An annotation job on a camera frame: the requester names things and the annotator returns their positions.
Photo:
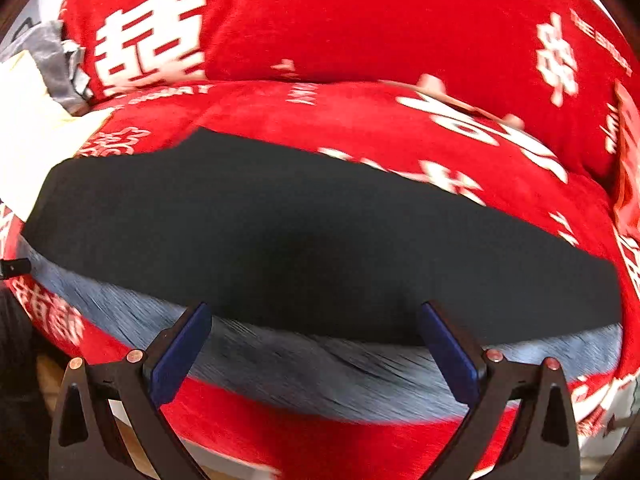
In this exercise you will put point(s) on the red printed blanket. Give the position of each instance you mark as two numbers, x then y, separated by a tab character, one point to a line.
300	115

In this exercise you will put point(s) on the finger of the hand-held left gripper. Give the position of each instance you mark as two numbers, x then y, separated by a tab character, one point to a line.
15	266

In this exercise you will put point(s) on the grey cloth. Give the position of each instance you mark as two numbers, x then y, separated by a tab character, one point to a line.
45	45

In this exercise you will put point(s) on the red printed back cushion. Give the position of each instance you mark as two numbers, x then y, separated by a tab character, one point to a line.
350	15

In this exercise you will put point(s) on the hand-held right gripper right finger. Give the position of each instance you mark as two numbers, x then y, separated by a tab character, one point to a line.
447	350

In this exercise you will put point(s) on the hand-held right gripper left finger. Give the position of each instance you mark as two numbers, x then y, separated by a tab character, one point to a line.
182	350

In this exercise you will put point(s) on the black pants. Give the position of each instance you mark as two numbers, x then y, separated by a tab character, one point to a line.
280	230

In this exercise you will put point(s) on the cream pillow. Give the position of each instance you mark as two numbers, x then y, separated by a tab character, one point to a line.
30	125

